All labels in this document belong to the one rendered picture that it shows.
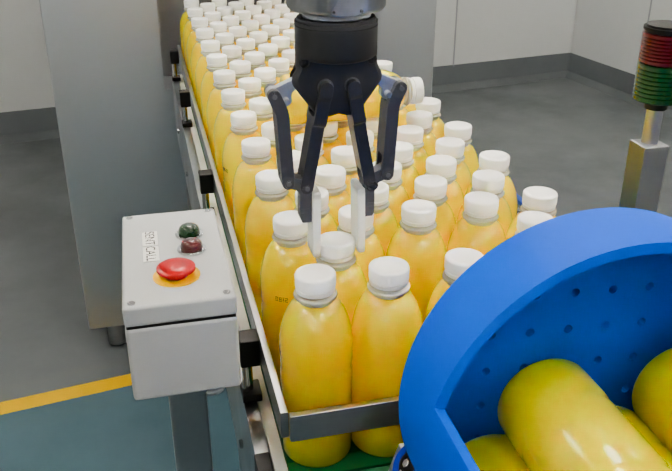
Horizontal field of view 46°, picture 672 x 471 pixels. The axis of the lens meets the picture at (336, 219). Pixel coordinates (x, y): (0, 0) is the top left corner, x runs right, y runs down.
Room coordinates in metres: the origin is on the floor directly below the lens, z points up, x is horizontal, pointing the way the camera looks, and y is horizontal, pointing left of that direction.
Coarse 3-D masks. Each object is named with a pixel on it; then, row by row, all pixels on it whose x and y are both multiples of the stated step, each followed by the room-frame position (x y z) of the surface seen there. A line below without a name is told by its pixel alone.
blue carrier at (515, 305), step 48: (528, 240) 0.48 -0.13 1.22; (576, 240) 0.47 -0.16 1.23; (624, 240) 0.46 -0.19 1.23; (480, 288) 0.46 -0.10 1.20; (528, 288) 0.44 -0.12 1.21; (576, 288) 0.51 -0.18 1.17; (624, 288) 0.51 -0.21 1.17; (432, 336) 0.46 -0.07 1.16; (480, 336) 0.43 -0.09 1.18; (528, 336) 0.50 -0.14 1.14; (576, 336) 0.51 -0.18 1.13; (624, 336) 0.51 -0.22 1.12; (432, 384) 0.44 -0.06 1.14; (480, 384) 0.49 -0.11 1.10; (624, 384) 0.52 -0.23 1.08; (432, 432) 0.41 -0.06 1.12; (480, 432) 0.49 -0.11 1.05
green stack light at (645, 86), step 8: (640, 64) 1.03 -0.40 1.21; (640, 72) 1.02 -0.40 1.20; (648, 72) 1.01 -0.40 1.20; (656, 72) 1.00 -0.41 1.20; (664, 72) 1.00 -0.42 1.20; (640, 80) 1.02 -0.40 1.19; (648, 80) 1.01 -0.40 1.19; (656, 80) 1.00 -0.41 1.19; (664, 80) 1.00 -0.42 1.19; (640, 88) 1.02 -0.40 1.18; (648, 88) 1.01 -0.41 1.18; (656, 88) 1.00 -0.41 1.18; (664, 88) 1.00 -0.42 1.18; (632, 96) 1.03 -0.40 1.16; (640, 96) 1.02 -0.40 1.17; (648, 96) 1.01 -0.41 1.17; (656, 96) 1.00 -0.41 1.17; (664, 96) 1.00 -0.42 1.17; (656, 104) 1.00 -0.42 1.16; (664, 104) 1.00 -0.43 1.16
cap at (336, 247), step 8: (328, 232) 0.74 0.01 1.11; (336, 232) 0.74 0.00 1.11; (344, 232) 0.74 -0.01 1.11; (328, 240) 0.72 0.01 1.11; (336, 240) 0.72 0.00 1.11; (344, 240) 0.72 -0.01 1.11; (352, 240) 0.72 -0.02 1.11; (328, 248) 0.70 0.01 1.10; (336, 248) 0.70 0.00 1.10; (344, 248) 0.71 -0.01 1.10; (352, 248) 0.71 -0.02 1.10; (320, 256) 0.71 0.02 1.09; (328, 256) 0.70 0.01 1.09; (336, 256) 0.70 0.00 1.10; (344, 256) 0.71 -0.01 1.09; (352, 256) 0.71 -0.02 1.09
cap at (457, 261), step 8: (456, 248) 0.70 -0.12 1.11; (464, 248) 0.70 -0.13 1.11; (448, 256) 0.68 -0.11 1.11; (456, 256) 0.68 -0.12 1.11; (464, 256) 0.68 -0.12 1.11; (472, 256) 0.68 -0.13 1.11; (480, 256) 0.68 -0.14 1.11; (448, 264) 0.68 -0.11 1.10; (456, 264) 0.67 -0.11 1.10; (464, 264) 0.67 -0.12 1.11; (448, 272) 0.68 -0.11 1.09; (456, 272) 0.67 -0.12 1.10
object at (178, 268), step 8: (160, 264) 0.66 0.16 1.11; (168, 264) 0.66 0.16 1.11; (176, 264) 0.66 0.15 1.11; (184, 264) 0.66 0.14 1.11; (192, 264) 0.66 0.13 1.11; (160, 272) 0.64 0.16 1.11; (168, 272) 0.64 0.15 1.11; (176, 272) 0.64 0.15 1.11; (184, 272) 0.64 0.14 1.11; (192, 272) 0.65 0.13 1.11; (176, 280) 0.65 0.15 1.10
